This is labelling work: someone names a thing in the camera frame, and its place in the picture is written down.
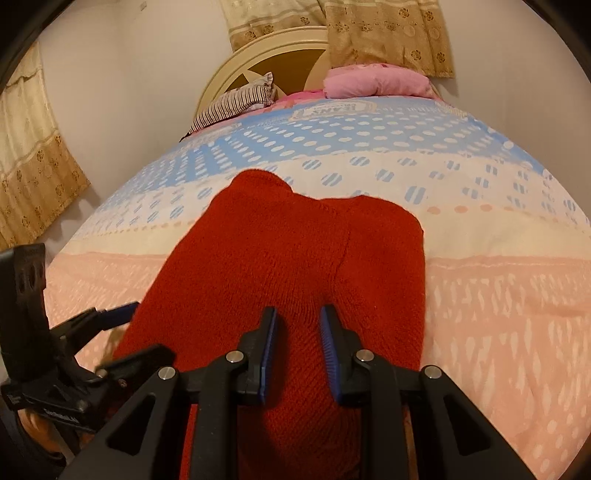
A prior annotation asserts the pink pillow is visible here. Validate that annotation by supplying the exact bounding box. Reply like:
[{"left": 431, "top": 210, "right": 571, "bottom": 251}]
[{"left": 322, "top": 64, "right": 437, "bottom": 100}]

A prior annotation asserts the beige floral curtain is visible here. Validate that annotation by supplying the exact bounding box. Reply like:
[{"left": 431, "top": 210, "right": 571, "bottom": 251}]
[
  {"left": 323, "top": 0, "right": 456, "bottom": 79},
  {"left": 0, "top": 39, "right": 92, "bottom": 250},
  {"left": 219, "top": 0, "right": 329, "bottom": 52}
]

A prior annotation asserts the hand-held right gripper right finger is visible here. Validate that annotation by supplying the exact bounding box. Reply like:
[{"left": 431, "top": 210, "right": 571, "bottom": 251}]
[{"left": 320, "top": 305, "right": 536, "bottom": 480}]

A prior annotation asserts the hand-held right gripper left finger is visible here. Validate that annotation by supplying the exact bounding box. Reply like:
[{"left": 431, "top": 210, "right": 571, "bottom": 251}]
[{"left": 60, "top": 307, "right": 278, "bottom": 480}]

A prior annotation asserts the pink bed sheet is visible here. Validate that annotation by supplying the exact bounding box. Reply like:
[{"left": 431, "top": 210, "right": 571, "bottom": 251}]
[{"left": 272, "top": 90, "right": 329, "bottom": 106}]

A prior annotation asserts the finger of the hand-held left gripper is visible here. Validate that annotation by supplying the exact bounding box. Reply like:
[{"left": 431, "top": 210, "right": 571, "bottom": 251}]
[
  {"left": 51, "top": 302, "right": 140, "bottom": 356},
  {"left": 95, "top": 344, "right": 176, "bottom": 384}
]

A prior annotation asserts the polka-dot quilt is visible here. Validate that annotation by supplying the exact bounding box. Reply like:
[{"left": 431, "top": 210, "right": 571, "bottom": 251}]
[{"left": 44, "top": 99, "right": 591, "bottom": 480}]

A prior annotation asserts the red knitted sweater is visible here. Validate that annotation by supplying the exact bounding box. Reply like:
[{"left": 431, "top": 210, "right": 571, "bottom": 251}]
[{"left": 113, "top": 169, "right": 426, "bottom": 480}]

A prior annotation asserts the cream wooden headboard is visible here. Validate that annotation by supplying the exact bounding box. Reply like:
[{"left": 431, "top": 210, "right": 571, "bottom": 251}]
[{"left": 193, "top": 26, "right": 444, "bottom": 132}]

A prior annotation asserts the striped pillow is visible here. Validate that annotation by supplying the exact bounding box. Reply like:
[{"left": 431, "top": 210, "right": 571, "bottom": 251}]
[{"left": 190, "top": 72, "right": 277, "bottom": 133}]

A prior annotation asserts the person's left hand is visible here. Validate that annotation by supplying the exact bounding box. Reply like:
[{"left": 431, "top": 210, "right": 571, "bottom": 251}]
[{"left": 18, "top": 408, "right": 63, "bottom": 457}]

